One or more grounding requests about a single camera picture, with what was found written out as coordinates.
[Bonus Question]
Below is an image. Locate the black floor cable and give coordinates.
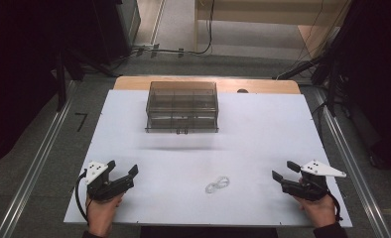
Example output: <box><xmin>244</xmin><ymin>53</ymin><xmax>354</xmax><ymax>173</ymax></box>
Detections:
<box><xmin>110</xmin><ymin>0</ymin><xmax>216</xmax><ymax>68</ymax></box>

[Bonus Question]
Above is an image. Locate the clear plastic bracelet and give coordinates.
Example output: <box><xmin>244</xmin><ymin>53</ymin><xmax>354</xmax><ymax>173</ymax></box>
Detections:
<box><xmin>204</xmin><ymin>176</ymin><xmax>231</xmax><ymax>195</ymax></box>

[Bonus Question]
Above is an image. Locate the wooden table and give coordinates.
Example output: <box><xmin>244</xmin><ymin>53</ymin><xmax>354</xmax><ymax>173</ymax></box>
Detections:
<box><xmin>112</xmin><ymin>75</ymin><xmax>302</xmax><ymax>95</ymax></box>

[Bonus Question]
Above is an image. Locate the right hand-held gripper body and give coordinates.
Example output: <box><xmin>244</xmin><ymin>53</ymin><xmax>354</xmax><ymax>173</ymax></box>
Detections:
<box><xmin>281</xmin><ymin>160</ymin><xmax>347</xmax><ymax>202</ymax></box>

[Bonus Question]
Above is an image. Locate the white table board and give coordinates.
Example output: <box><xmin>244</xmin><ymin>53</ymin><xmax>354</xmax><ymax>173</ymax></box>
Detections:
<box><xmin>63</xmin><ymin>88</ymin><xmax>353</xmax><ymax>229</ymax></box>

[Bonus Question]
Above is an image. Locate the black metal stand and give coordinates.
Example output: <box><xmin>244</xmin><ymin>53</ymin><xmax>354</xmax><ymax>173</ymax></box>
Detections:
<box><xmin>272</xmin><ymin>49</ymin><xmax>353</xmax><ymax>117</ymax></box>
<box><xmin>50</xmin><ymin>46</ymin><xmax>118</xmax><ymax>113</ymax></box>

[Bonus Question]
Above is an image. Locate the person's left hand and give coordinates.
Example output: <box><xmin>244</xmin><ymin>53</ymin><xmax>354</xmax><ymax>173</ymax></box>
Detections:
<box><xmin>85</xmin><ymin>192</ymin><xmax>126</xmax><ymax>238</ymax></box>

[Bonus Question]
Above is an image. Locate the smoky transparent plastic drawer box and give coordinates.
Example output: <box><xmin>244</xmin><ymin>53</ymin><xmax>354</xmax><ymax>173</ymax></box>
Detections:
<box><xmin>145</xmin><ymin>80</ymin><xmax>220</xmax><ymax>135</ymax></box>

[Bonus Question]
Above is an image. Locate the dark curtain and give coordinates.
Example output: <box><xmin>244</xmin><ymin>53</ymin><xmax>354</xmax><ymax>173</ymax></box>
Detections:
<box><xmin>326</xmin><ymin>0</ymin><xmax>391</xmax><ymax>168</ymax></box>
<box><xmin>0</xmin><ymin>0</ymin><xmax>132</xmax><ymax>172</ymax></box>

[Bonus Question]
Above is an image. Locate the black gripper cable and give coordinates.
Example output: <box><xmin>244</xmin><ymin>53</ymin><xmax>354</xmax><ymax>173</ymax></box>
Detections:
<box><xmin>74</xmin><ymin>170</ymin><xmax>92</xmax><ymax>223</ymax></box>
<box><xmin>326</xmin><ymin>189</ymin><xmax>344</xmax><ymax>223</ymax></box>

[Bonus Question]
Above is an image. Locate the grey cabinet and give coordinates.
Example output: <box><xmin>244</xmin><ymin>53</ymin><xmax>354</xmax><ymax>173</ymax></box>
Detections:
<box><xmin>116</xmin><ymin>0</ymin><xmax>142</xmax><ymax>51</ymax></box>

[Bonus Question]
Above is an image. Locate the metal floor rail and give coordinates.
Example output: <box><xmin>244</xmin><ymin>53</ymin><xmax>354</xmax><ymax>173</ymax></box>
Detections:
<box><xmin>312</xmin><ymin>88</ymin><xmax>391</xmax><ymax>238</ymax></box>
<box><xmin>0</xmin><ymin>79</ymin><xmax>80</xmax><ymax>238</ymax></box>

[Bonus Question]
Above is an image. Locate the light wooden desk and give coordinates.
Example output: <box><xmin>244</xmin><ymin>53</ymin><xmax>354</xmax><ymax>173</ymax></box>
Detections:
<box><xmin>194</xmin><ymin>0</ymin><xmax>352</xmax><ymax>60</ymax></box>

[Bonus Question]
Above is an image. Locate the person's right hand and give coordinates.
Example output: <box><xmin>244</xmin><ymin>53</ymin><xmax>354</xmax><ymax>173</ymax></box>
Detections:
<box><xmin>292</xmin><ymin>178</ymin><xmax>337</xmax><ymax>229</ymax></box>

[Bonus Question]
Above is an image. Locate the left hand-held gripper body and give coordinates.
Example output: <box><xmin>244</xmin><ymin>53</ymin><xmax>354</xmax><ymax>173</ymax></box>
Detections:
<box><xmin>83</xmin><ymin>161</ymin><xmax>134</xmax><ymax>202</ymax></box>

